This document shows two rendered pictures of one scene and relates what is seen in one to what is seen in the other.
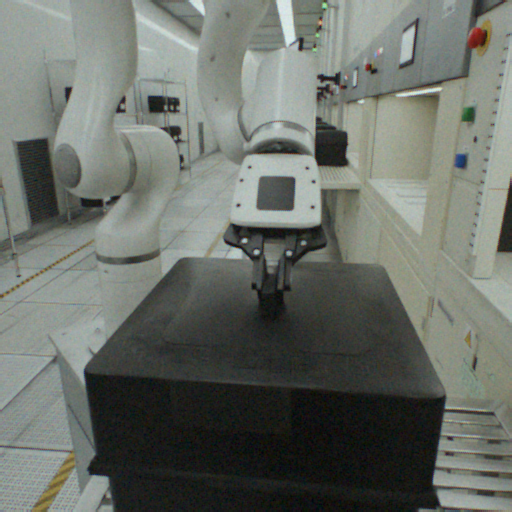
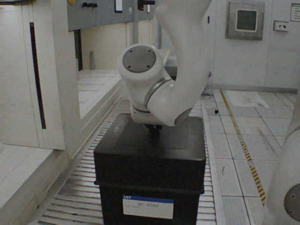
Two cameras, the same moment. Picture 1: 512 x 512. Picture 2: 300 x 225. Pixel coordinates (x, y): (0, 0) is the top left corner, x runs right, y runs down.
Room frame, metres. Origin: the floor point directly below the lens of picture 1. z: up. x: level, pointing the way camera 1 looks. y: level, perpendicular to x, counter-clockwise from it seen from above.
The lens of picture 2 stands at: (1.12, -0.01, 1.34)
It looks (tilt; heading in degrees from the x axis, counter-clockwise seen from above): 21 degrees down; 182
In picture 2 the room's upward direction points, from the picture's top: straight up
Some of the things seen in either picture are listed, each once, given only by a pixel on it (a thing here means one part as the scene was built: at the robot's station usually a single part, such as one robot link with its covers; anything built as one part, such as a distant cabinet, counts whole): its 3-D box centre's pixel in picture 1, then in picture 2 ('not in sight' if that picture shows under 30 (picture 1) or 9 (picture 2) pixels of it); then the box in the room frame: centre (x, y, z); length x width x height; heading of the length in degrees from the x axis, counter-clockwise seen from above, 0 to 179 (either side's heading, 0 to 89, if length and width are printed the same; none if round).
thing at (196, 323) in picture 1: (270, 331); (155, 142); (0.41, -0.01, 0.98); 0.29 x 0.29 x 0.13; 83
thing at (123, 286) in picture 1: (133, 297); not in sight; (0.77, 0.25, 0.85); 0.19 x 0.19 x 0.18
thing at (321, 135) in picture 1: (329, 147); not in sight; (3.45, -0.58, 0.93); 0.30 x 0.28 x 0.26; 171
